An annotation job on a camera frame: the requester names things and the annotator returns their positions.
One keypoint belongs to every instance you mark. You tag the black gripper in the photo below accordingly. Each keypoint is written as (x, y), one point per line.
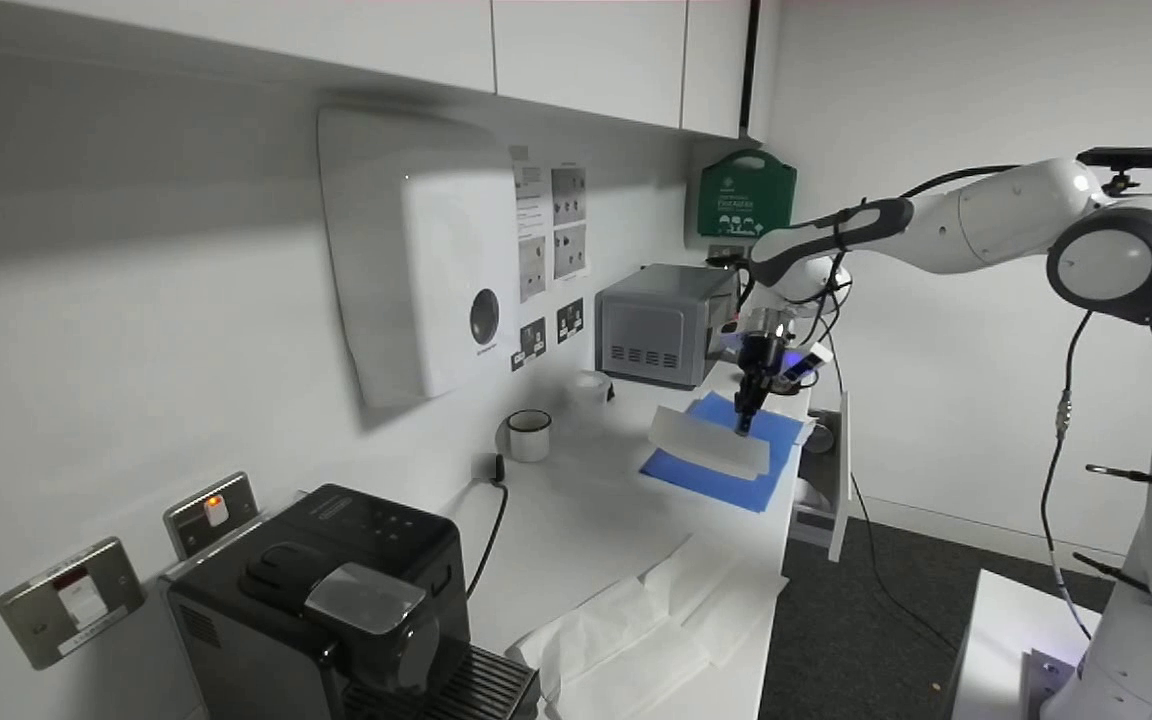
(760, 352)

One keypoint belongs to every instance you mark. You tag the white paper towel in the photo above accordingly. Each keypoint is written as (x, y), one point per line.
(700, 446)

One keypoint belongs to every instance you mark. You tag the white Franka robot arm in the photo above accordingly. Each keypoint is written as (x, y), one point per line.
(990, 214)

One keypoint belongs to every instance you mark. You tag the blue cloth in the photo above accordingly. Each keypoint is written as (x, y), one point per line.
(738, 489)

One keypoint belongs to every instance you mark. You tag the grey metal appliance box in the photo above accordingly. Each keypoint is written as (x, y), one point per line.
(656, 324)

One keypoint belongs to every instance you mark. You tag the green first aid box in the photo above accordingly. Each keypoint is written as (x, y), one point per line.
(746, 198)

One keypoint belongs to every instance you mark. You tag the small white enamel cup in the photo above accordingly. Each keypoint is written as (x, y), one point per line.
(526, 433)

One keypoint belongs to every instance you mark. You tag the pile of white paper towels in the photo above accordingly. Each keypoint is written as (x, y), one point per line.
(630, 655)

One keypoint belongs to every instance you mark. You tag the white paper towel dispenser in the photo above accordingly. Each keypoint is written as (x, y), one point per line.
(456, 266)

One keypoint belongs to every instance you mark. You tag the narrow white cabinet door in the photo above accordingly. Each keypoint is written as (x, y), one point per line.
(717, 62)

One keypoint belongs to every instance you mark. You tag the white side table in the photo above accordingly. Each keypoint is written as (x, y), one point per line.
(1003, 642)

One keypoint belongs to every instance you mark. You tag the medium white cabinet door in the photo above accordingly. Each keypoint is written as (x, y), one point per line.
(591, 55)

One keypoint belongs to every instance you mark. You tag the purple plastic item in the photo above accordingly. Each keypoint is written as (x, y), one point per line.
(1042, 680)

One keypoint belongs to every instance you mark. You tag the black coffee machine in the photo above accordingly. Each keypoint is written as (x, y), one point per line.
(337, 601)

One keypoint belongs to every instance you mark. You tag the steel plate with orange light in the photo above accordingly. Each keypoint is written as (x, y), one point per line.
(211, 513)

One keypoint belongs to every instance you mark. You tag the wide white cabinet door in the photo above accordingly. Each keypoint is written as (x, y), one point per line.
(310, 32)

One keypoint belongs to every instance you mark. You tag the white upright post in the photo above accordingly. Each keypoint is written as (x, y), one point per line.
(840, 483)

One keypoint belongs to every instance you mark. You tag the printed wall notice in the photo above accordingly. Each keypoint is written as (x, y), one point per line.
(529, 203)
(529, 340)
(569, 254)
(569, 320)
(569, 194)
(535, 268)

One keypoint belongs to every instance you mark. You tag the black camera on stand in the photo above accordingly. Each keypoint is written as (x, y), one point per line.
(1130, 159)

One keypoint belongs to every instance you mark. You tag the steel wall switch plate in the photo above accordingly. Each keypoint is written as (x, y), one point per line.
(70, 601)

